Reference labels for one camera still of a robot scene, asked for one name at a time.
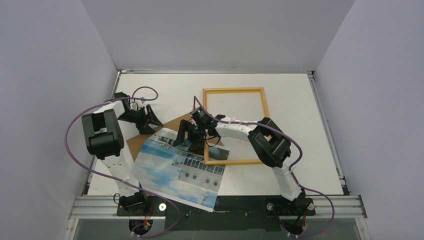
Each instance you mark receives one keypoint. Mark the building and sky photo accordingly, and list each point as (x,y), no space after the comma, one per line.
(175,173)

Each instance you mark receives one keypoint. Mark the clear acrylic sheet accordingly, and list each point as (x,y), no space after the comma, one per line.
(236,108)

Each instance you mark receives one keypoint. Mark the yellow picture frame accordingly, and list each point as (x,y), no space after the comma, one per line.
(234,90)

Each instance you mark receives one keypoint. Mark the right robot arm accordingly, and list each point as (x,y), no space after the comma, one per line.
(271,146)

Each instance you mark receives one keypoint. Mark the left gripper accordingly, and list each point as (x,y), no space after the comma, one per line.
(151,118)

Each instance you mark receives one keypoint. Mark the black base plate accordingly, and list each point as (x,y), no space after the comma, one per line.
(230,213)

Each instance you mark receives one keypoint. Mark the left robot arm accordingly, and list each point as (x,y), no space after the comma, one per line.
(104,140)

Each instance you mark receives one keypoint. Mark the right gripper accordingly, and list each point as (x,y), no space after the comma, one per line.
(192,135)

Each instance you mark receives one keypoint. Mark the aluminium front rail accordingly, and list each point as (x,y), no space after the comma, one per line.
(103,207)

